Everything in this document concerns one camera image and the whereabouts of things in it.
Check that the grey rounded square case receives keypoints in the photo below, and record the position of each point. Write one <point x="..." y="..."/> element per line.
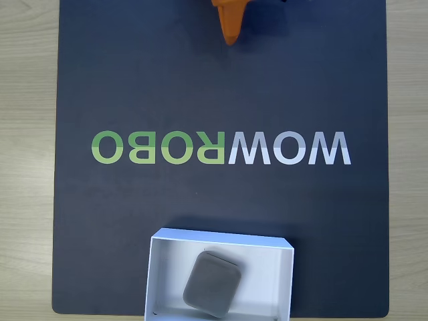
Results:
<point x="212" y="284"/>

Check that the dark mat with WOWROBO print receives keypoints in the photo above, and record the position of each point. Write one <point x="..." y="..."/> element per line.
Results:
<point x="234" y="87"/>

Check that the white open cardboard box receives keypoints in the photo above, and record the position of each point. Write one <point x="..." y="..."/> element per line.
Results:
<point x="167" y="267"/>

